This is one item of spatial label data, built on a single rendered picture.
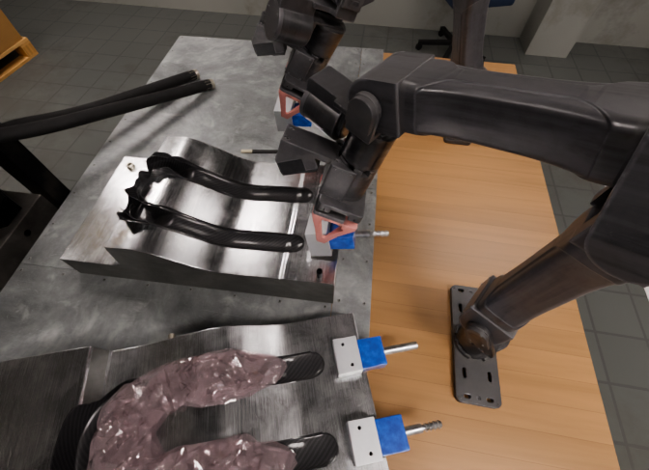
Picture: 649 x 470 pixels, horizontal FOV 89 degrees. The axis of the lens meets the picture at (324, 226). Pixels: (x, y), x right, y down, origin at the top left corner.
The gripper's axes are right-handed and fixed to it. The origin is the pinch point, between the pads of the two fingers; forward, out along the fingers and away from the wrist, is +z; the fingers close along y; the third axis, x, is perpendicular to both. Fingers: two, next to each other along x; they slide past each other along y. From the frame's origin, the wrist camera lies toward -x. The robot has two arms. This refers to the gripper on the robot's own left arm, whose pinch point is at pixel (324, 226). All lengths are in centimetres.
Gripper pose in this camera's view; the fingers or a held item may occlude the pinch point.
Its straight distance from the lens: 53.8
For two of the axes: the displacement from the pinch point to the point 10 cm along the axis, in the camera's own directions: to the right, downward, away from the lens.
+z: -3.3, 6.3, 7.0
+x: 9.3, 3.3, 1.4
